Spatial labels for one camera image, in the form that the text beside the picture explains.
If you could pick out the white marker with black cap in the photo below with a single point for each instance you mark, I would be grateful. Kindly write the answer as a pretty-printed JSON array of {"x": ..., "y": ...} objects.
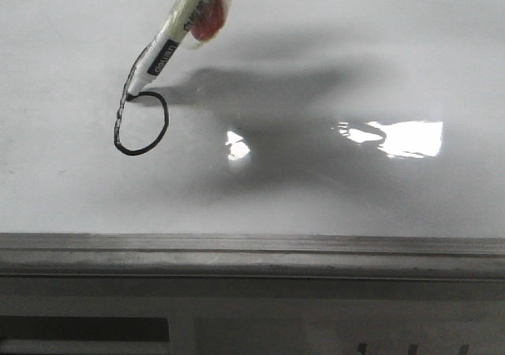
[{"x": 202, "y": 19}]

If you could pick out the white whiteboard with aluminium frame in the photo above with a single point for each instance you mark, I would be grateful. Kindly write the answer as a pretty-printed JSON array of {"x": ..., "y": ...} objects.
[{"x": 310, "y": 138}]

